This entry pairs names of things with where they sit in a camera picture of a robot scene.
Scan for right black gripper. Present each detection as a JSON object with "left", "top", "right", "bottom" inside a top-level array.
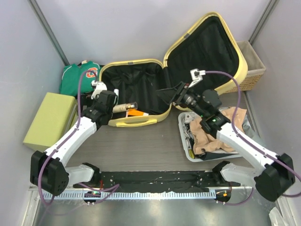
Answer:
[{"left": 155, "top": 81, "right": 207, "bottom": 118}]

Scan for yellow-green drawer box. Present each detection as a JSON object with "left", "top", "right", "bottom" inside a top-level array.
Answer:
[{"left": 23, "top": 92, "right": 77, "bottom": 152}]

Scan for yellow hard-shell suitcase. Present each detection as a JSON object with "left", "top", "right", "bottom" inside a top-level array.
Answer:
[{"left": 100, "top": 12, "right": 248, "bottom": 128}]

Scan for beige sock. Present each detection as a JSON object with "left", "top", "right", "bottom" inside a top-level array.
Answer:
[{"left": 190, "top": 108, "right": 247, "bottom": 154}]

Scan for white plastic mesh basket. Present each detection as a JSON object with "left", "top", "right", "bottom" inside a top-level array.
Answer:
[{"left": 178, "top": 111, "right": 256, "bottom": 162}]

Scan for yellow-green shirt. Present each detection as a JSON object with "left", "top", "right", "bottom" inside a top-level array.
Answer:
[{"left": 188, "top": 149, "right": 195, "bottom": 159}]

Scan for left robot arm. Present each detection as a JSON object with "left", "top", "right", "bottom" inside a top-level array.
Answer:
[{"left": 30, "top": 90, "right": 116, "bottom": 196}]

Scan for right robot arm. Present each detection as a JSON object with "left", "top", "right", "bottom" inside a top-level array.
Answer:
[{"left": 156, "top": 82, "right": 296, "bottom": 202}]

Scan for beige cosmetic bottle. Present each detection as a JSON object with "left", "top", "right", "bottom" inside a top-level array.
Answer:
[{"left": 112, "top": 102, "right": 137, "bottom": 113}]

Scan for green white tube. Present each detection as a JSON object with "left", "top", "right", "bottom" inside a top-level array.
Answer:
[{"left": 114, "top": 89, "right": 119, "bottom": 97}]

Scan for orange tube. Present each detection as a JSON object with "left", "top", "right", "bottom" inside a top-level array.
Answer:
[{"left": 126, "top": 109, "right": 149, "bottom": 117}]

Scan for green jersey with G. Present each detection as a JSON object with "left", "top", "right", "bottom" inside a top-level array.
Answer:
[{"left": 59, "top": 60, "right": 102, "bottom": 97}]

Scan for wicker basket with liner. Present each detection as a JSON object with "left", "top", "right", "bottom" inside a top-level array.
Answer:
[{"left": 225, "top": 41, "right": 266, "bottom": 93}]

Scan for white crumpled plastic bag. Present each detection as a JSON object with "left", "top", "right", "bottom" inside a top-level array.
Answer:
[{"left": 269, "top": 207, "right": 288, "bottom": 226}]

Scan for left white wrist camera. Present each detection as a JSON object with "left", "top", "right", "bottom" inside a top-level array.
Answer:
[{"left": 91, "top": 80, "right": 107, "bottom": 99}]

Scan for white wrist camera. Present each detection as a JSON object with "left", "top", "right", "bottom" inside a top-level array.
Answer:
[
  {"left": 189, "top": 69, "right": 206, "bottom": 88},
  {"left": 91, "top": 80, "right": 107, "bottom": 99}
]

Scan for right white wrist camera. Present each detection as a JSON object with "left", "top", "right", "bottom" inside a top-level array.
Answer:
[{"left": 189, "top": 69, "right": 206, "bottom": 88}]

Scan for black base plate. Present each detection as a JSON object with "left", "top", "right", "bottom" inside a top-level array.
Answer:
[{"left": 86, "top": 170, "right": 240, "bottom": 193}]

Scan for white slotted cable duct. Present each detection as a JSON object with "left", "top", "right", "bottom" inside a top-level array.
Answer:
[{"left": 55, "top": 190, "right": 216, "bottom": 200}]

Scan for aluminium rail frame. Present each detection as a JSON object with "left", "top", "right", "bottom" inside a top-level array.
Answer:
[{"left": 22, "top": 187, "right": 297, "bottom": 226}]

